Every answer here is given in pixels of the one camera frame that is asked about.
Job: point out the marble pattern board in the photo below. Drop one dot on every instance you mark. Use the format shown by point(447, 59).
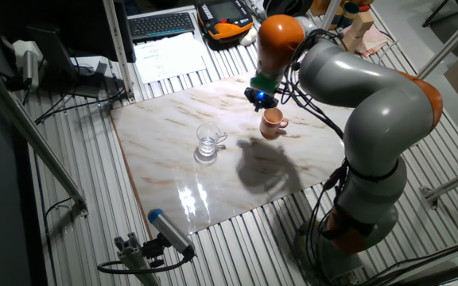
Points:
point(173, 167)

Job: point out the silver white camera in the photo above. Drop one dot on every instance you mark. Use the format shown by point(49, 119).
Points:
point(30, 69)

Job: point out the short aluminium frame beam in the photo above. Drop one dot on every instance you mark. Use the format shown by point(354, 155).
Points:
point(455, 182)

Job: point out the slanted aluminium frame beam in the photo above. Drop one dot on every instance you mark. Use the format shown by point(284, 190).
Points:
point(451, 41)

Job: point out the orange ceramic mug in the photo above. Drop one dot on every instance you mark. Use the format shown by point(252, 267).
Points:
point(270, 124)

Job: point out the black round spool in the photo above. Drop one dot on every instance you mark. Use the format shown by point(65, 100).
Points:
point(288, 7)

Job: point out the black keyboard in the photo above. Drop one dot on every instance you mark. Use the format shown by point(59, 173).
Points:
point(161, 24)

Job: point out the orange black teach pendant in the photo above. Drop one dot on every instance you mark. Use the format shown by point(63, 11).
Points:
point(225, 22)

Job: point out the aluminium profile camera mount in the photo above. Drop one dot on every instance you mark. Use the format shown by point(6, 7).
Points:
point(133, 258)

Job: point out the long aluminium profile beam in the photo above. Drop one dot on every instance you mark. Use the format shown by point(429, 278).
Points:
point(34, 135)

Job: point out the pink cloth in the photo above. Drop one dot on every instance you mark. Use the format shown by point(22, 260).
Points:
point(376, 41)

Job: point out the teal wooden cylinder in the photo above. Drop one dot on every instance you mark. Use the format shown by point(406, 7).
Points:
point(351, 10)

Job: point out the slim aluminium post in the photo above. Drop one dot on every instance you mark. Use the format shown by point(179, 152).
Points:
point(329, 14)

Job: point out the clear glass mug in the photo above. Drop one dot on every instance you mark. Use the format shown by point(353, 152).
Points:
point(207, 139)

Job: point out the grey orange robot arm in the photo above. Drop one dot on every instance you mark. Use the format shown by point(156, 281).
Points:
point(384, 111)

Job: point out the white printed paper sheet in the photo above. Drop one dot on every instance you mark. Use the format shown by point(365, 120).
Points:
point(169, 57)

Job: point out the black monitor stand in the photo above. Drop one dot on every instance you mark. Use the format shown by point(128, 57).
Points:
point(54, 51)

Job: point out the aluminium profile post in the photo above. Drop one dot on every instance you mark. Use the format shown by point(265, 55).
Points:
point(117, 47)

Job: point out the silver camera with blue cap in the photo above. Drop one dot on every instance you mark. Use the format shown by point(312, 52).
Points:
point(169, 230)

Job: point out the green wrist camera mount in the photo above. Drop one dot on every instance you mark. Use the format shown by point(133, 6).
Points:
point(265, 83)

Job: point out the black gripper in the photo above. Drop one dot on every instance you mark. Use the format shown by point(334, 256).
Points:
point(261, 97)

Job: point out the white rounded object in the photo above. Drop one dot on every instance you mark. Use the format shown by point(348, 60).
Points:
point(248, 37)

